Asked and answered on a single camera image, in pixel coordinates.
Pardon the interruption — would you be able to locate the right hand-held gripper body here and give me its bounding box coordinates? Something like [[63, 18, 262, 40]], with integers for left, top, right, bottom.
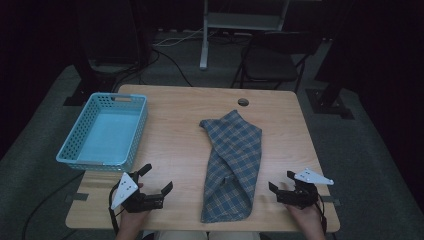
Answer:
[[276, 168, 335, 210]]

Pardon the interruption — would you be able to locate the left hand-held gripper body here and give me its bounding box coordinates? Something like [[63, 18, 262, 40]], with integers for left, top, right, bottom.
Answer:
[[110, 171, 166, 214]]

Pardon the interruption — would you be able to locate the blue plaid cloth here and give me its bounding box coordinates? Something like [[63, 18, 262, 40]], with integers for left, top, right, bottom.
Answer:
[[198, 109, 263, 224]]

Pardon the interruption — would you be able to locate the person's left hand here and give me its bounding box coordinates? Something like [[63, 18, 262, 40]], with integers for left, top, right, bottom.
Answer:
[[117, 209, 151, 231]]

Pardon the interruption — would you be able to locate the person's right hand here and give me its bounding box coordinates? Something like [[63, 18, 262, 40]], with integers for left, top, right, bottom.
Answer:
[[286, 203, 325, 231]]

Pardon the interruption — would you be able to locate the grey tape strip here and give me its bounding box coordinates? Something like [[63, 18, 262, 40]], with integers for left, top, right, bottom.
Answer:
[[64, 192, 90, 203], [321, 195, 342, 207]]

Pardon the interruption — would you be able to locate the light blue plastic basket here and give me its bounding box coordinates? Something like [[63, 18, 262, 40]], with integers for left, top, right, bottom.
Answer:
[[55, 92, 149, 173]]

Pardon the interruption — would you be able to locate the dark stand base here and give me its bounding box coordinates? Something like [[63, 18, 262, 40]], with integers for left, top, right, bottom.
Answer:
[[304, 39, 356, 120], [63, 59, 118, 107]]

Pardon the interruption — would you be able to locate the black folding chair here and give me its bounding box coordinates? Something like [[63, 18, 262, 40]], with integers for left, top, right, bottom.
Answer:
[[230, 31, 323, 93]]

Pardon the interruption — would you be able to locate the white metal stand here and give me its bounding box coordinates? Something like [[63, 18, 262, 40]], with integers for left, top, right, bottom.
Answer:
[[199, 0, 291, 70]]

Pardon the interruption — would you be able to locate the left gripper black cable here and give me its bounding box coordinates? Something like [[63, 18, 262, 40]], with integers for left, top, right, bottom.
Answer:
[[107, 186, 122, 235]]

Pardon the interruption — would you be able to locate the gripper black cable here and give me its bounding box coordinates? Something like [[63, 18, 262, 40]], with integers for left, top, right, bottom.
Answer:
[[107, 186, 122, 235], [316, 194, 330, 234]]

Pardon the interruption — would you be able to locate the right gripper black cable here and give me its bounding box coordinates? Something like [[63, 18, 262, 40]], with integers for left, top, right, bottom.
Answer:
[[316, 194, 330, 234]]

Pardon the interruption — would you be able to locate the black floor cable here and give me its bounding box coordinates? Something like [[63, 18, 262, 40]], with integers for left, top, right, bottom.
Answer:
[[21, 171, 86, 240], [151, 48, 194, 88]]

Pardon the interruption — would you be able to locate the white floor cable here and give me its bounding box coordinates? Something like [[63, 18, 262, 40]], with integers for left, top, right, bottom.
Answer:
[[153, 28, 205, 48]]

